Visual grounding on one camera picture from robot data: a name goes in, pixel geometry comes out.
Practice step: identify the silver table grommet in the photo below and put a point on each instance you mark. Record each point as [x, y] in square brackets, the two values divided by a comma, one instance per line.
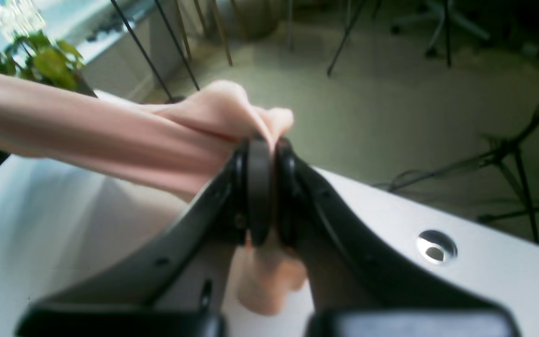
[436, 247]

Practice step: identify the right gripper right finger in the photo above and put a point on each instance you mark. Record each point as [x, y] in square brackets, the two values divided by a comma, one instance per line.
[361, 286]

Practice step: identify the white office chair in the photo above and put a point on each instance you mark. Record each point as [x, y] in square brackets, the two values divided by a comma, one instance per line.
[445, 13]

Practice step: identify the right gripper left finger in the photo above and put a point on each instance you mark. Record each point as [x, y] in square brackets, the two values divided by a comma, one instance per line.
[174, 285]

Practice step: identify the peach T-shirt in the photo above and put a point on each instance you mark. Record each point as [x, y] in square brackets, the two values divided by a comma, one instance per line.
[173, 147]

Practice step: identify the green potted plant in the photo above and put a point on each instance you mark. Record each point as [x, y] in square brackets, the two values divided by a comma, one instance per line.
[34, 57]

